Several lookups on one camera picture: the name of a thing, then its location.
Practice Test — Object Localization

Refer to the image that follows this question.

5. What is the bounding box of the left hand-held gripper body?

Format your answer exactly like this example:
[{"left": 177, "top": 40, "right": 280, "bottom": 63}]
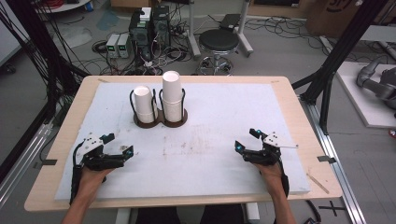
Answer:
[{"left": 72, "top": 133, "right": 125, "bottom": 172}]

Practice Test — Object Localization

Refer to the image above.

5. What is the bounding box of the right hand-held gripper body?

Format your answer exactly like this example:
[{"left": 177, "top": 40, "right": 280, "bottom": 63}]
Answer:
[{"left": 242, "top": 131, "right": 299, "bottom": 167}]

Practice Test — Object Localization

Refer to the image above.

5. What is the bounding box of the black wire double cup holder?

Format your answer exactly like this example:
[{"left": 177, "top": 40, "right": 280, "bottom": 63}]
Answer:
[{"left": 129, "top": 88, "right": 190, "bottom": 130}]

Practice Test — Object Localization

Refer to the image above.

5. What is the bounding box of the white paper cup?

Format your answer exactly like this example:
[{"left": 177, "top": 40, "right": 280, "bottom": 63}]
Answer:
[{"left": 162, "top": 70, "right": 184, "bottom": 103}]

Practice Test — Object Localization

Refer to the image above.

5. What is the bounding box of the person's left hand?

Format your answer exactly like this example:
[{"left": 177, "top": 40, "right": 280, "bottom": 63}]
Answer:
[{"left": 74, "top": 164, "right": 117, "bottom": 200}]

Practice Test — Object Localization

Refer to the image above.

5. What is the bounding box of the person's right hand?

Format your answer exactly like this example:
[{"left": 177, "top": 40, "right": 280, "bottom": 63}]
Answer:
[{"left": 253, "top": 161, "right": 286, "bottom": 196}]

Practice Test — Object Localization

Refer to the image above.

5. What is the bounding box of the white foam mat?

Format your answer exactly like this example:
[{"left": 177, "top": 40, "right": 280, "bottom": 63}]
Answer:
[{"left": 55, "top": 82, "right": 312, "bottom": 202}]

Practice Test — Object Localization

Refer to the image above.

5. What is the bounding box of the black tape piece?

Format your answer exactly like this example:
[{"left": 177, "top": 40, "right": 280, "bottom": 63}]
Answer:
[
  {"left": 33, "top": 159, "right": 58, "bottom": 170},
  {"left": 317, "top": 155, "right": 337, "bottom": 164}
]

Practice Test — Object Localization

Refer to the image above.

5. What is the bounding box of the short stack of paper cups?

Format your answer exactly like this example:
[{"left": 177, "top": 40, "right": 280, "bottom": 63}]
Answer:
[{"left": 134, "top": 85, "right": 156, "bottom": 124}]

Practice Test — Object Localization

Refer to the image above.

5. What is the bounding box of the thin wooden stick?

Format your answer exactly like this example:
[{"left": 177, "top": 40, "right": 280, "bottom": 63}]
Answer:
[{"left": 306, "top": 173, "right": 331, "bottom": 195}]

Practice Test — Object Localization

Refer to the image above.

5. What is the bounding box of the white table leg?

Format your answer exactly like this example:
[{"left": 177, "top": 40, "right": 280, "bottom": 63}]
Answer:
[
  {"left": 115, "top": 207, "right": 132, "bottom": 224},
  {"left": 246, "top": 203, "right": 262, "bottom": 224}
]

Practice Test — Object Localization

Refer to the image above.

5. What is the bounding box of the person's leg in dark trousers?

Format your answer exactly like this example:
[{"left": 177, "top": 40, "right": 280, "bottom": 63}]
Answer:
[{"left": 199, "top": 203, "right": 246, "bottom": 224}]

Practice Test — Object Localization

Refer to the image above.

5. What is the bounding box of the grey power supply unit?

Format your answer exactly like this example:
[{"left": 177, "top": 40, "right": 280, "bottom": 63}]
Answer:
[
  {"left": 117, "top": 33, "right": 132, "bottom": 59},
  {"left": 106, "top": 33, "right": 121, "bottom": 59}
]

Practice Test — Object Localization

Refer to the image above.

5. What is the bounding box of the grey metal stand leg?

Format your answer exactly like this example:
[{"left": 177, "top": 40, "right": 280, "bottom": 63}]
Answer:
[
  {"left": 186, "top": 0, "right": 202, "bottom": 59},
  {"left": 236, "top": 0, "right": 255, "bottom": 58}
]

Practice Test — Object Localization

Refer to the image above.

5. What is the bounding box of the black round stool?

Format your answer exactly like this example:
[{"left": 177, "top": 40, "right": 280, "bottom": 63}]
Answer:
[{"left": 196, "top": 28, "right": 241, "bottom": 77}]

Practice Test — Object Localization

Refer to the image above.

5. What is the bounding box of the white platform board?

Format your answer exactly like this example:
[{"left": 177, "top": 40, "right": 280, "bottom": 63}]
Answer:
[{"left": 335, "top": 61, "right": 396, "bottom": 130}]

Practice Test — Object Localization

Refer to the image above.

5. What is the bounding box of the black computer tower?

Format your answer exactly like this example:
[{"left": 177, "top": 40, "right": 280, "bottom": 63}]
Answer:
[
  {"left": 128, "top": 8, "right": 154, "bottom": 62},
  {"left": 151, "top": 5, "right": 172, "bottom": 48}
]

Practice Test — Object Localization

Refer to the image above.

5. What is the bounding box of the flat black device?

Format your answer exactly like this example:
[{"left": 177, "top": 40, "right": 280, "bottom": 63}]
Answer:
[{"left": 219, "top": 13, "right": 241, "bottom": 31}]

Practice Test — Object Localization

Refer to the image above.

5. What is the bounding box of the small white box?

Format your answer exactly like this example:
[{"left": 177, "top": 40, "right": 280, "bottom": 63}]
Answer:
[{"left": 139, "top": 7, "right": 152, "bottom": 22}]

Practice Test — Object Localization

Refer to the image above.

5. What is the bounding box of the brown cardboard box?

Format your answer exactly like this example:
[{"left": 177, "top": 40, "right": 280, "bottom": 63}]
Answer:
[{"left": 304, "top": 0, "right": 379, "bottom": 39}]

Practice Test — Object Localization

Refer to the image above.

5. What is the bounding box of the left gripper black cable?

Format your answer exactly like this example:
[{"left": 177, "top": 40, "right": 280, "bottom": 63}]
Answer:
[{"left": 69, "top": 140, "right": 87, "bottom": 205}]

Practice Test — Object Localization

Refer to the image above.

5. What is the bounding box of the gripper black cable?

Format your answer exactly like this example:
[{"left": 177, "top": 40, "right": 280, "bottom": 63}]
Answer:
[
  {"left": 277, "top": 157, "right": 290, "bottom": 198},
  {"left": 69, "top": 140, "right": 87, "bottom": 205}
]

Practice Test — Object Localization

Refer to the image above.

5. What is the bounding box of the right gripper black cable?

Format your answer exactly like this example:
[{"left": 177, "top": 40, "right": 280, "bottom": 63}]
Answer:
[{"left": 277, "top": 157, "right": 290, "bottom": 198}]

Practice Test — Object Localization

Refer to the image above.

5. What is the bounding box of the aluminium rail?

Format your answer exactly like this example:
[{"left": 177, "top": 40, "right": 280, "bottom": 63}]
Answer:
[
  {"left": 298, "top": 95, "right": 368, "bottom": 224},
  {"left": 0, "top": 122, "right": 54, "bottom": 209}
]

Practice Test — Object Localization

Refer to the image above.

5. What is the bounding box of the loose black floor cable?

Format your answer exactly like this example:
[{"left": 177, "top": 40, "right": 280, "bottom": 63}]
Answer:
[{"left": 303, "top": 199, "right": 322, "bottom": 224}]

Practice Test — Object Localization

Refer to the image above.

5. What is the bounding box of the black cable coil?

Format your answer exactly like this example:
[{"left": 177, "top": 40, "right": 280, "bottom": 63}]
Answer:
[{"left": 92, "top": 39, "right": 108, "bottom": 54}]

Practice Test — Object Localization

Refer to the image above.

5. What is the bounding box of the black frame with cables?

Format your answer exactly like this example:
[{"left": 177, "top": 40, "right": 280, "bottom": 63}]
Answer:
[{"left": 0, "top": 0, "right": 92, "bottom": 185}]

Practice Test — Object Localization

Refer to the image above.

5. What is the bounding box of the black metal frame strut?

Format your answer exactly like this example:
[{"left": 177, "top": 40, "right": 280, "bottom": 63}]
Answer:
[{"left": 291, "top": 0, "right": 390, "bottom": 135}]

